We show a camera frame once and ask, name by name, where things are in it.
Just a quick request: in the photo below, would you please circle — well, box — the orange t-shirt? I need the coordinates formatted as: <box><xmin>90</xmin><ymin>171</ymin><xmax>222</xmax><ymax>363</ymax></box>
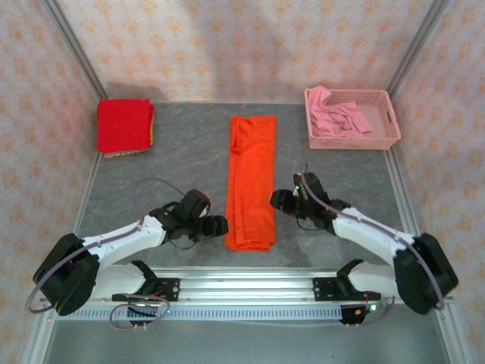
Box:
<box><xmin>224</xmin><ymin>115</ymin><xmax>277</xmax><ymax>253</ymax></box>

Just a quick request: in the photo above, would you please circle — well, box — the pink t-shirt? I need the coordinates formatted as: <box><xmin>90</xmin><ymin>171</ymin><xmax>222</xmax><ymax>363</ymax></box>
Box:
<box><xmin>305</xmin><ymin>86</ymin><xmax>374</xmax><ymax>140</ymax></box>

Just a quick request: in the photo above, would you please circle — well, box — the folded red t-shirt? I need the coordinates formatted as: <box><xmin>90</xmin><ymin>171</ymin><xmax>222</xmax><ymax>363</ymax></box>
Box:
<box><xmin>95</xmin><ymin>99</ymin><xmax>155</xmax><ymax>155</ymax></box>

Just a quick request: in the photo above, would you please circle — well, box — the pink plastic basket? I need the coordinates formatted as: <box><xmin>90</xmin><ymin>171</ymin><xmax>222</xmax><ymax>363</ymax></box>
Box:
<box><xmin>303</xmin><ymin>89</ymin><xmax>402</xmax><ymax>152</ymax></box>

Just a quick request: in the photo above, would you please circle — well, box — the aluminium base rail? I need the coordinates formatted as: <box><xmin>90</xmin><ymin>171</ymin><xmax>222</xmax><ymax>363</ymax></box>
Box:
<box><xmin>40</xmin><ymin>265</ymin><xmax>455</xmax><ymax>305</ymax></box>

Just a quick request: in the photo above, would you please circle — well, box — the aluminium side rail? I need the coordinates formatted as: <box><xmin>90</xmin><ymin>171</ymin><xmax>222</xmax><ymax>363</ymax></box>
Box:
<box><xmin>385</xmin><ymin>148</ymin><xmax>477</xmax><ymax>364</ymax></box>
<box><xmin>18</xmin><ymin>153</ymin><xmax>105</xmax><ymax>364</ymax></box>

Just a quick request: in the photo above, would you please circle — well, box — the white slotted cable duct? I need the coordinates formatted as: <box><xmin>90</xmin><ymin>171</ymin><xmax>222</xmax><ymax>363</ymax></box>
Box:
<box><xmin>56</xmin><ymin>306</ymin><xmax>344</xmax><ymax>322</ymax></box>

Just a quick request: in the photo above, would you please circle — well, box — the black controller board bracket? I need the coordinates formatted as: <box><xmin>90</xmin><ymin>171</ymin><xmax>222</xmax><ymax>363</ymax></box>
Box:
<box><xmin>127</xmin><ymin>303</ymin><xmax>160</xmax><ymax>328</ymax></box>
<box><xmin>339</xmin><ymin>301</ymin><xmax>387</xmax><ymax>327</ymax></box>

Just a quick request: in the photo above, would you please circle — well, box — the aluminium frame post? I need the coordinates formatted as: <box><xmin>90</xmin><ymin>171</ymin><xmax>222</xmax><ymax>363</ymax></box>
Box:
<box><xmin>386</xmin><ymin>0</ymin><xmax>452</xmax><ymax>100</ymax></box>
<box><xmin>39</xmin><ymin>0</ymin><xmax>110</xmax><ymax>100</ymax></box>

